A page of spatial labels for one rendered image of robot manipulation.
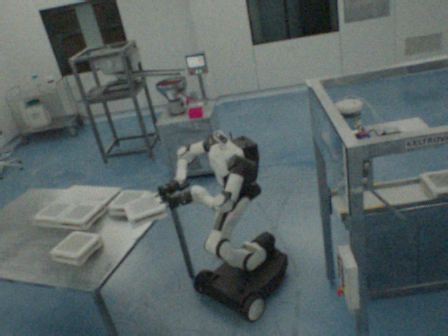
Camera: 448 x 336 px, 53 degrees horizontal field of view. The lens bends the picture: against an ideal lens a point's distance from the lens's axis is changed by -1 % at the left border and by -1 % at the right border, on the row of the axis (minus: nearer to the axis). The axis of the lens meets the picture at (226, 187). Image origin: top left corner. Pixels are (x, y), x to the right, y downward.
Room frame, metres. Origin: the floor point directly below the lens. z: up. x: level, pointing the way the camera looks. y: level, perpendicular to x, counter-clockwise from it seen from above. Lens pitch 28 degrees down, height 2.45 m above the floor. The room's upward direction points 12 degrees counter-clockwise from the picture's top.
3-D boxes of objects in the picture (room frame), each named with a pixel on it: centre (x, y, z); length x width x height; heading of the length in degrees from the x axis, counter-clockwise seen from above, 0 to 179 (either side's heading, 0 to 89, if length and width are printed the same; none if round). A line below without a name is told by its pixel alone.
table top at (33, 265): (2.93, 1.30, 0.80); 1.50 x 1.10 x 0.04; 64
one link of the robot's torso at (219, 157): (2.86, -0.09, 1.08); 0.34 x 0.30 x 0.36; 17
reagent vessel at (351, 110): (2.46, -0.78, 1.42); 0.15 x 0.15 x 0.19
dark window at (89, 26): (7.99, 1.76, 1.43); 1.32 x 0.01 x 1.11; 80
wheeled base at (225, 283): (2.83, -0.03, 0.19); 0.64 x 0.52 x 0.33; 130
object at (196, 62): (5.23, 0.05, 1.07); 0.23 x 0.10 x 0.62; 80
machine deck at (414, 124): (2.48, -0.96, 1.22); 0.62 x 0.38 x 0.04; 85
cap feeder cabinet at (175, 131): (5.13, 0.28, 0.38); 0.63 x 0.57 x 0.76; 80
